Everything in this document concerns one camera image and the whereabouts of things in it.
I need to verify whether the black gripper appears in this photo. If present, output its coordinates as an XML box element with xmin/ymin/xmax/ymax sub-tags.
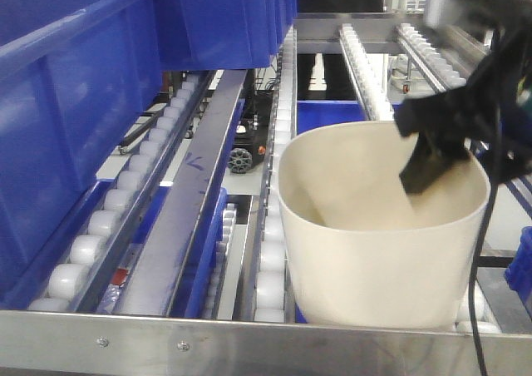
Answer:
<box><xmin>394</xmin><ymin>30</ymin><xmax>531</xmax><ymax>195</ymax></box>

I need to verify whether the white plastic trash bin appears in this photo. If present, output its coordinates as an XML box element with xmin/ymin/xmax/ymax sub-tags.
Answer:
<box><xmin>278</xmin><ymin>121</ymin><xmax>490</xmax><ymax>329</ymax></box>

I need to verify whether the black wheeled robot base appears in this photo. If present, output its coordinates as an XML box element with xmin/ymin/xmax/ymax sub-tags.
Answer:
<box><xmin>228</xmin><ymin>69</ymin><xmax>273</xmax><ymax>174</ymax></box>

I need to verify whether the blue bin below rollers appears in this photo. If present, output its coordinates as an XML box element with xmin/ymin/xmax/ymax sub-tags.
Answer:
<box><xmin>283</xmin><ymin>101</ymin><xmax>408</xmax><ymax>327</ymax></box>

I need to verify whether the blue bin far left row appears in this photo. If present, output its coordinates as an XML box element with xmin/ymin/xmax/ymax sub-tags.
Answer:
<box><xmin>154</xmin><ymin>0</ymin><xmax>297</xmax><ymax>71</ymax></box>

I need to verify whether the large blue bin near left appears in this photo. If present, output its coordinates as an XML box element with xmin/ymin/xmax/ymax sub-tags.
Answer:
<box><xmin>0</xmin><ymin>0</ymin><xmax>164</xmax><ymax>294</ymax></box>

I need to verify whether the white roller track far right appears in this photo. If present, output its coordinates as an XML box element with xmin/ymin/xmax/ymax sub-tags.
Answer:
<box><xmin>397</xmin><ymin>22</ymin><xmax>466</xmax><ymax>93</ymax></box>

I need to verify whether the white roller track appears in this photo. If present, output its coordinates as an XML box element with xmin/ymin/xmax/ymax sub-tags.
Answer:
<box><xmin>397</xmin><ymin>22</ymin><xmax>466</xmax><ymax>93</ymax></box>
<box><xmin>26</xmin><ymin>72</ymin><xmax>213</xmax><ymax>312</ymax></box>
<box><xmin>254</xmin><ymin>27</ymin><xmax>297</xmax><ymax>324</ymax></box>
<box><xmin>340</xmin><ymin>24</ymin><xmax>491</xmax><ymax>329</ymax></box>

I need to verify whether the blue crate right edge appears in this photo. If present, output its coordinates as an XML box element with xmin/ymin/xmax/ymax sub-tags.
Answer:
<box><xmin>505</xmin><ymin>226</ymin><xmax>531</xmax><ymax>304</ymax></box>

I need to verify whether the person in black clothes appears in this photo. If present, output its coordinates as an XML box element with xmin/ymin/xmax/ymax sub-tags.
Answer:
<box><xmin>296</xmin><ymin>0</ymin><xmax>386</xmax><ymax>101</ymax></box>

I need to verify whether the white roller track middle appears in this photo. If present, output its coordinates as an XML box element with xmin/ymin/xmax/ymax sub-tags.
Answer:
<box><xmin>254</xmin><ymin>27</ymin><xmax>297</xmax><ymax>324</ymax></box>

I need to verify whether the steel flat divider bar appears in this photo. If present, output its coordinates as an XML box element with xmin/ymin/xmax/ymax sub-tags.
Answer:
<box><xmin>115</xmin><ymin>70</ymin><xmax>247</xmax><ymax>317</ymax></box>

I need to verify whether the white roller track left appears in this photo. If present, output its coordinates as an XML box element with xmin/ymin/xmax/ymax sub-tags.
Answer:
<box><xmin>26</xmin><ymin>72</ymin><xmax>213</xmax><ymax>312</ymax></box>

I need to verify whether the steel front rail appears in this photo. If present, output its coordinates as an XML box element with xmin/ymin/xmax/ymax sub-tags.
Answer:
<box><xmin>0</xmin><ymin>308</ymin><xmax>532</xmax><ymax>376</ymax></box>

